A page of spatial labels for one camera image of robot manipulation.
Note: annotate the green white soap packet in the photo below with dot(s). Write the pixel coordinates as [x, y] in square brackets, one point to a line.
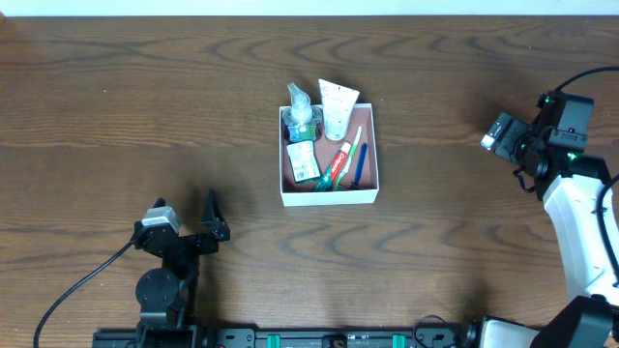
[303, 162]

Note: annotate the green white toothbrush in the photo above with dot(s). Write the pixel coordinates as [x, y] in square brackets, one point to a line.
[347, 164]

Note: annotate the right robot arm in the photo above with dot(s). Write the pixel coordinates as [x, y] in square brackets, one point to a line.
[575, 189]

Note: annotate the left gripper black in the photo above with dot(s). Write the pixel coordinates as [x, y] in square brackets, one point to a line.
[189, 240]

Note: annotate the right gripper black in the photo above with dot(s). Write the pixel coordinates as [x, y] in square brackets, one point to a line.
[524, 152]

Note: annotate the clear soap pump bottle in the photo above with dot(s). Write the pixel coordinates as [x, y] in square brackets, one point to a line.
[301, 119]

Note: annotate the white shampoo tube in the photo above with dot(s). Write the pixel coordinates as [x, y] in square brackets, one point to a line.
[338, 102]

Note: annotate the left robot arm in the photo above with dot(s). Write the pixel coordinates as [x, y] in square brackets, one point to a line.
[167, 294]

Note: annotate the green toothpaste tube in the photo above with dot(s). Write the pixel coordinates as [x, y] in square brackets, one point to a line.
[331, 173]

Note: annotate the blue disposable razor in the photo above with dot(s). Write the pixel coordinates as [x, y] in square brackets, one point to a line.
[360, 168]

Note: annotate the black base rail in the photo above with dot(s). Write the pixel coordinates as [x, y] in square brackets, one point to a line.
[428, 336]

